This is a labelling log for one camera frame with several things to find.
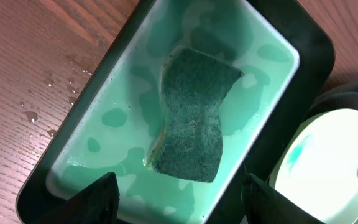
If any black rectangular water tray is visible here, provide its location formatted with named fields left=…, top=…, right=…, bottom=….
left=16, top=1, right=335, bottom=223

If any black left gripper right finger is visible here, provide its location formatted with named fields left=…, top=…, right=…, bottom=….
left=242, top=174, right=323, bottom=224

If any far mint green plate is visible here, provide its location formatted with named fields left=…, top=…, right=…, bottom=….
left=269, top=108, right=358, bottom=223

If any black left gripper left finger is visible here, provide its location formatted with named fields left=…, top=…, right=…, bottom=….
left=37, top=172, right=120, bottom=224

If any green scouring sponge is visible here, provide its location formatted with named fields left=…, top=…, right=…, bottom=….
left=147, top=45, right=243, bottom=183

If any round black tray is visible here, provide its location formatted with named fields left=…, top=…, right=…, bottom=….
left=305, top=82, right=358, bottom=120

